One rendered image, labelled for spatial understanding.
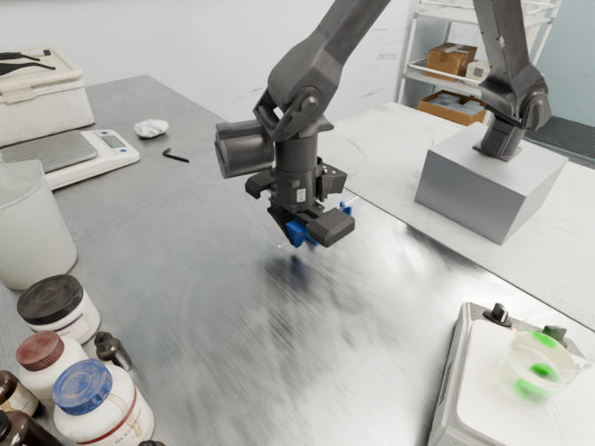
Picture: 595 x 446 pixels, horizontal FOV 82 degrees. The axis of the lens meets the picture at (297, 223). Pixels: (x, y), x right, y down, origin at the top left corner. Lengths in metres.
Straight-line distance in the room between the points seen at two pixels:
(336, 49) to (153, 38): 1.20
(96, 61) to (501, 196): 1.33
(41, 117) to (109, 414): 0.88
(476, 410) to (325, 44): 0.38
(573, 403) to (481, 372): 0.07
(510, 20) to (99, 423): 0.62
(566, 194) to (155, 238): 0.81
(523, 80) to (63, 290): 0.68
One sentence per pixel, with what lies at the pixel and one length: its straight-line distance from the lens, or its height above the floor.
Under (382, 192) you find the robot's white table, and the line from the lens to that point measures 0.73.
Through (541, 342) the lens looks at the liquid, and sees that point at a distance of 0.38.
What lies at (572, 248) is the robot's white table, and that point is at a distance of 0.74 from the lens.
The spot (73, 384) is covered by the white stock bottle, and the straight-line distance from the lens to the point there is 0.37.
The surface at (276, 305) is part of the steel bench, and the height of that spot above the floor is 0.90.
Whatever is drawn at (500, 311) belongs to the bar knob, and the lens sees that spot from 0.48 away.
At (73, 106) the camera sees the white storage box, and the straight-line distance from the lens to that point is 1.13.
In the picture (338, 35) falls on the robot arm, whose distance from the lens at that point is 0.41.
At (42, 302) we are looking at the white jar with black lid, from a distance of 0.52.
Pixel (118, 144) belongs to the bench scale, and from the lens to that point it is 0.94.
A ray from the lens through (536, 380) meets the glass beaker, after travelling 0.36.
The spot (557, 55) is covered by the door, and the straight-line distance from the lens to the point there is 3.35.
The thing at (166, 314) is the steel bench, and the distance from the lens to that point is 0.53.
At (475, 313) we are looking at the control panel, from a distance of 0.48.
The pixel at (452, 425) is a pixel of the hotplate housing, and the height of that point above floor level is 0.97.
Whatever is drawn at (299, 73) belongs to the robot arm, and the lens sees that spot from 0.40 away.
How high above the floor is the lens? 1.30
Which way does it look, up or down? 40 degrees down
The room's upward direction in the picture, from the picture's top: straight up
